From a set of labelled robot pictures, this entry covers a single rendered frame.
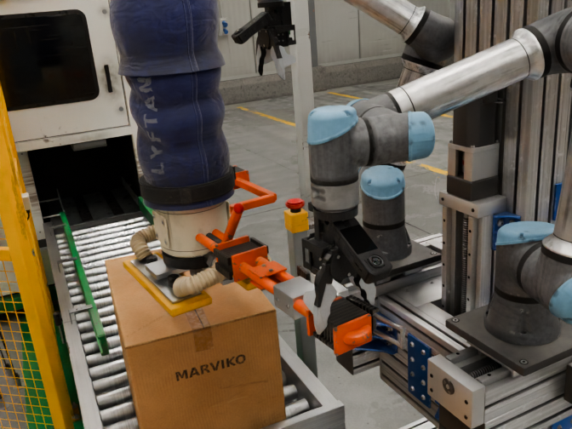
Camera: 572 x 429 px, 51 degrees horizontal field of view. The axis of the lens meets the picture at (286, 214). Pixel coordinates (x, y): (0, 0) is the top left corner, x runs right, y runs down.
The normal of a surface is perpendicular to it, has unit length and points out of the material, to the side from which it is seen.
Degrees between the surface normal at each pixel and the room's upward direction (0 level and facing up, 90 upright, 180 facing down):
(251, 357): 90
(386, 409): 0
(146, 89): 100
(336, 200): 90
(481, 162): 90
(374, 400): 0
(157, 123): 78
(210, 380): 90
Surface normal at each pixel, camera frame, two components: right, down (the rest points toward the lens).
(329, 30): 0.45, 0.27
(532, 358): -0.07, -0.94
